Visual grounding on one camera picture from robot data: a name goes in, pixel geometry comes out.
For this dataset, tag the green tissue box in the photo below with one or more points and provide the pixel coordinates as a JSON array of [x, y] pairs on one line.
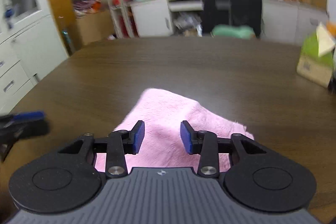
[[317, 57]]

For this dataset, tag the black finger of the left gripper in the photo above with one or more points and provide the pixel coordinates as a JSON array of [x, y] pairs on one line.
[[13, 131], [18, 118]]

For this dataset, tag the black mesh office chair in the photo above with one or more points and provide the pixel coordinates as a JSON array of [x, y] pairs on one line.
[[232, 13]]

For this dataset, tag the pink fluffy towel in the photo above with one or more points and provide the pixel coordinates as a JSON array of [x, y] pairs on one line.
[[162, 112]]

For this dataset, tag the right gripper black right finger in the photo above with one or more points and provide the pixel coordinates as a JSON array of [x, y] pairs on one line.
[[204, 144]]

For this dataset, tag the green plush cushion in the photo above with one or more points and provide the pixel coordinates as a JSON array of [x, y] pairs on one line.
[[241, 32]]

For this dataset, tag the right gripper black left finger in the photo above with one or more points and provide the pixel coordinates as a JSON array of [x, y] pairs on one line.
[[119, 144]]

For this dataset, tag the white tall cupboard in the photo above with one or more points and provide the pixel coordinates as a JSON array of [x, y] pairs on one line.
[[31, 47]]

